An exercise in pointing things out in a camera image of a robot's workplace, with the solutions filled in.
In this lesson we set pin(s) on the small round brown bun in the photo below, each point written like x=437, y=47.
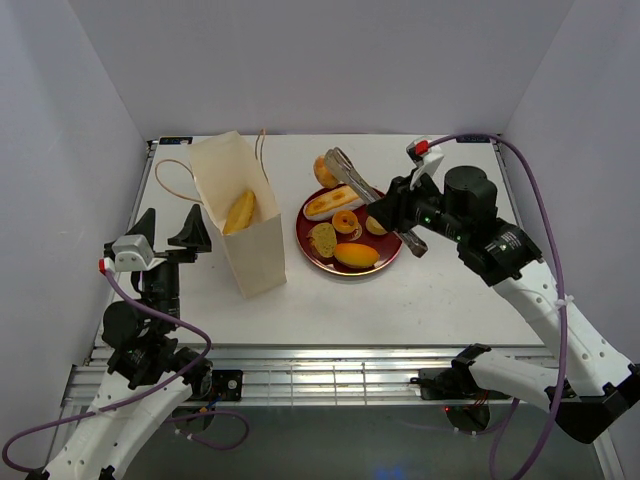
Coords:
x=323, y=175

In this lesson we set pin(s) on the seeded bread slice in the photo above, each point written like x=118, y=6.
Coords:
x=322, y=239

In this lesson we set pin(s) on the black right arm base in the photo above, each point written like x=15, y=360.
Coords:
x=456, y=383

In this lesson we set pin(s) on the dark red round plate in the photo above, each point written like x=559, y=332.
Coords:
x=388, y=246

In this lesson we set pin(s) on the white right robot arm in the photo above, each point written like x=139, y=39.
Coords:
x=600, y=383

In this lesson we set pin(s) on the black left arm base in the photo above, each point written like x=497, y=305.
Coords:
x=226, y=384

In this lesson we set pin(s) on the orange glazed donut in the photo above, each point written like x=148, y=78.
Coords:
x=345, y=222

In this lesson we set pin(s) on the long toasted bread loaf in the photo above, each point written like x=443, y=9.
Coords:
x=324, y=206

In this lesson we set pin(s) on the aluminium table frame rail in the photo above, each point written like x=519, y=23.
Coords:
x=322, y=339

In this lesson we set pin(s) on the orange oval bun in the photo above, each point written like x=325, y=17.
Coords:
x=356, y=255

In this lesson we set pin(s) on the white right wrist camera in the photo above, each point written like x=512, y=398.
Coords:
x=427, y=159

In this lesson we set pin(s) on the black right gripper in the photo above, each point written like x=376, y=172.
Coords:
x=391, y=211

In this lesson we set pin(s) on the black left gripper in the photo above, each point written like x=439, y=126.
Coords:
x=194, y=235

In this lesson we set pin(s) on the metal serving tongs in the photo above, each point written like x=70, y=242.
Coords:
x=340, y=166

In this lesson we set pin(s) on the cream paper bag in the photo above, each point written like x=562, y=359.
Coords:
x=234, y=189

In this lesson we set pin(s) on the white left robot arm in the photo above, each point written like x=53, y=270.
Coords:
x=148, y=374

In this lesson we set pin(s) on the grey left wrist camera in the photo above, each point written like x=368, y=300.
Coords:
x=129, y=253

